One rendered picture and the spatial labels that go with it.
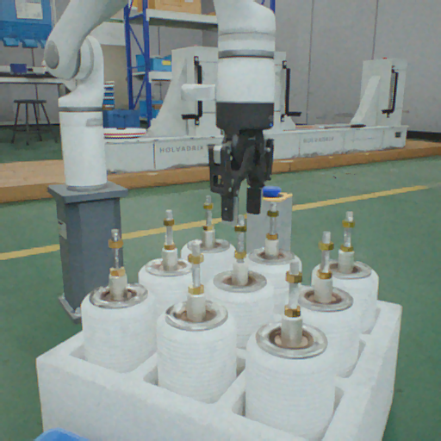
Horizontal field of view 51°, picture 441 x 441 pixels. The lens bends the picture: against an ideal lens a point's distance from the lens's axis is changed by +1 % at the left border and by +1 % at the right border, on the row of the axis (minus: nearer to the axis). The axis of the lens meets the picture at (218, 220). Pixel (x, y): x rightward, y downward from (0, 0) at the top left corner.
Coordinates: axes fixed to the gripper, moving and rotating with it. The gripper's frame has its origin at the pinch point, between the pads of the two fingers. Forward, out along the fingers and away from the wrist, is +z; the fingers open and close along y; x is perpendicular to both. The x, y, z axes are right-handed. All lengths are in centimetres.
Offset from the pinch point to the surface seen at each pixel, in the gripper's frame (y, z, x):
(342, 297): 1.3, 10.0, -14.0
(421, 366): 34, 35, -21
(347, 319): -2.3, 11.0, -15.9
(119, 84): 461, -29, 458
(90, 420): -20.5, 23.6, 9.3
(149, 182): 149, 33, 142
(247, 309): -4.0, 12.3, -3.3
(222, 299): -5.2, 11.2, -0.1
